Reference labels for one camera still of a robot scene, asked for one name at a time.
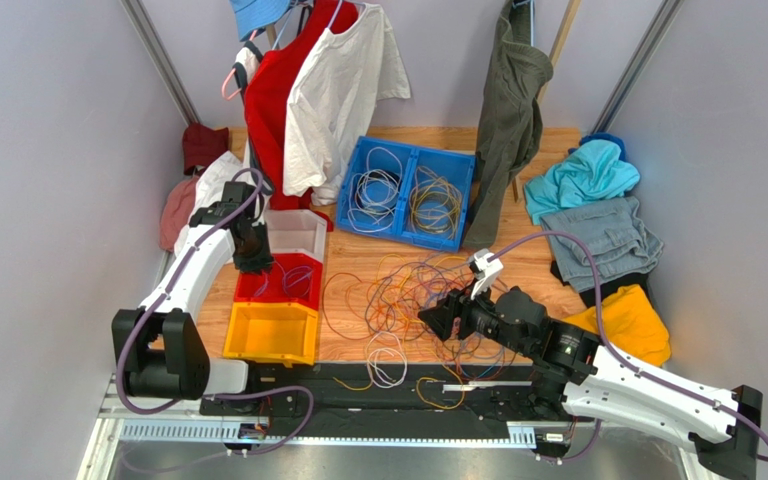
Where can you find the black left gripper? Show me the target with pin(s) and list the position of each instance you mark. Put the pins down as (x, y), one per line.
(263, 260)

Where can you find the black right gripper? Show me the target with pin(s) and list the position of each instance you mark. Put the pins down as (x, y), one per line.
(454, 315)

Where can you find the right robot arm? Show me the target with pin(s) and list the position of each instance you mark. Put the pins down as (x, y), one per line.
(579, 375)

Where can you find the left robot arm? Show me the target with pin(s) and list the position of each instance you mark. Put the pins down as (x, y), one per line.
(158, 350)

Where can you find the white storage bin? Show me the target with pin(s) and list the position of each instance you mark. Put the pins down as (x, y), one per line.
(297, 232)

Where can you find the red storage bin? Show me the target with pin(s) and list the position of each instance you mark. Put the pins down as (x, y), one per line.
(294, 278)

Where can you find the white cloth on floor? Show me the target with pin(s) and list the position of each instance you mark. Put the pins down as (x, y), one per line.
(211, 186)

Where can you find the yellow storage bin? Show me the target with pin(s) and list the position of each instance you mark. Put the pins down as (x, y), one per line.
(281, 333)

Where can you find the maroon cloth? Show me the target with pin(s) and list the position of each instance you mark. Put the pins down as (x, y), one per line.
(201, 146)

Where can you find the blue divided bin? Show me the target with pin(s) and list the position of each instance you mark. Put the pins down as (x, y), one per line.
(406, 193)

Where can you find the yellow cloth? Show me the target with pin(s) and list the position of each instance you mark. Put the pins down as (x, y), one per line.
(632, 325)

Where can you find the red t-shirt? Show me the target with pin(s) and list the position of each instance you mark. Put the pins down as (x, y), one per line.
(267, 94)

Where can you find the light blue jeans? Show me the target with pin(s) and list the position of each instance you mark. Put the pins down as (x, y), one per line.
(608, 234)

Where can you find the teal cloth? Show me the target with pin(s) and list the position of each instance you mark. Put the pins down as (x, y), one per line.
(592, 173)

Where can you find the white t-shirt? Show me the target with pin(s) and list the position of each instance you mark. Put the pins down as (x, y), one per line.
(333, 99)

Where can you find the dark blue cloth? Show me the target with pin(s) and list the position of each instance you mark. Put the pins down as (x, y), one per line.
(603, 136)

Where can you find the blue hat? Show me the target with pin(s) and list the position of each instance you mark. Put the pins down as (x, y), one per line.
(254, 15)

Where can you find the olive green garment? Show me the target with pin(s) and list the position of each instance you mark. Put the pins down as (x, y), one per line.
(510, 125)

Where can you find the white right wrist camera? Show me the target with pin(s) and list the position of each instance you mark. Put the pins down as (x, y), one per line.
(486, 268)

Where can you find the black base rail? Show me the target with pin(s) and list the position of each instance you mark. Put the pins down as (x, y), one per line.
(306, 406)

